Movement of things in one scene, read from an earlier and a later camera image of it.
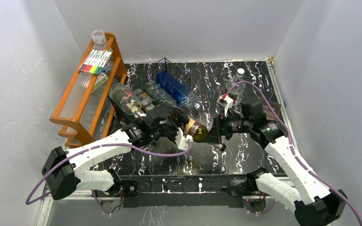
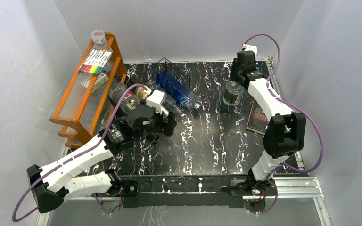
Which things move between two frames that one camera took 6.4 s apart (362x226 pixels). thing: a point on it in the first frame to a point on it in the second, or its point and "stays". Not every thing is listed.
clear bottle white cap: x=238 y=93 stays
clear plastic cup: x=98 y=36 stays
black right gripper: x=213 y=137 to x=233 y=75
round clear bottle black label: x=125 y=101 stays
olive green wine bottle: x=196 y=130 to x=140 y=92
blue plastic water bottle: x=177 y=90 stays
